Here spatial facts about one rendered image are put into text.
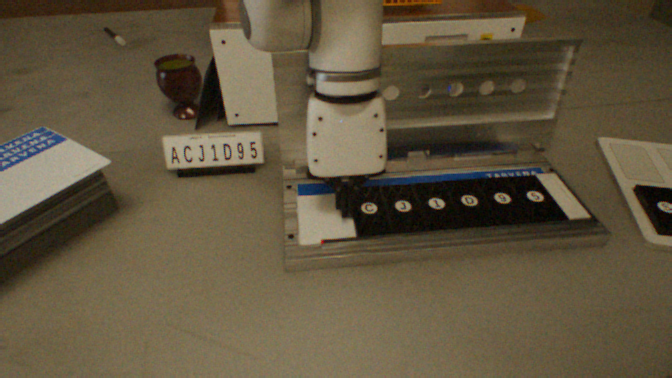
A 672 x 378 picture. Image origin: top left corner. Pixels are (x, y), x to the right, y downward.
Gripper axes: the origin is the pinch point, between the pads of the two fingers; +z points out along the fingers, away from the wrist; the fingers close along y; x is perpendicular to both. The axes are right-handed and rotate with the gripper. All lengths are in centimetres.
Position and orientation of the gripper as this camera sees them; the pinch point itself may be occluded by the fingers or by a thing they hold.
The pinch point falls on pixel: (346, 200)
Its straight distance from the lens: 57.0
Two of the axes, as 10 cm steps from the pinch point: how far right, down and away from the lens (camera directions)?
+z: 0.2, 8.8, 4.8
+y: 9.9, -0.7, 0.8
